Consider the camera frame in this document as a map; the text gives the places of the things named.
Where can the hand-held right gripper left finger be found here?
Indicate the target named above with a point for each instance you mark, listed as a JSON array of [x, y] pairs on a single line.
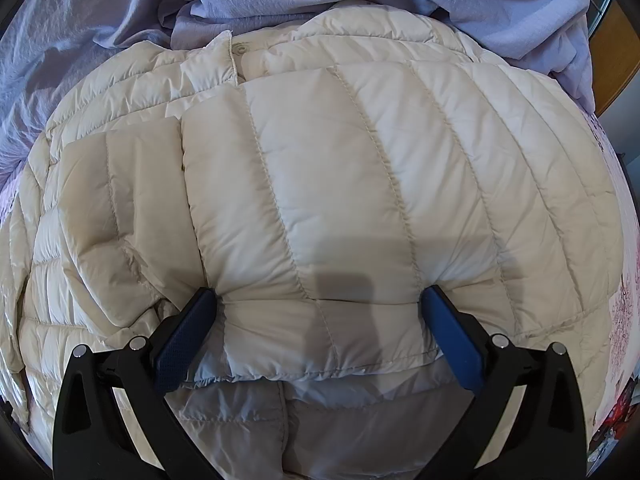
[[182, 340]]

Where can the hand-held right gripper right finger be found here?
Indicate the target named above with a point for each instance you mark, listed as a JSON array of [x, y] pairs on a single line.
[[450, 340]]

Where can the cream quilted puffer jacket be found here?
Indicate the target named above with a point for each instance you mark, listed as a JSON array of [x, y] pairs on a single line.
[[350, 160]]

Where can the red patterned item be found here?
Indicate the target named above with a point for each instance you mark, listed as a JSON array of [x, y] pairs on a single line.
[[612, 410]]

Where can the pink floral bed sheet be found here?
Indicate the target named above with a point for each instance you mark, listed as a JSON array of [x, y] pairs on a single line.
[[625, 285]]

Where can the wooden framed window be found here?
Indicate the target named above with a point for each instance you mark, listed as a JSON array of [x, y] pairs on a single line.
[[620, 60]]

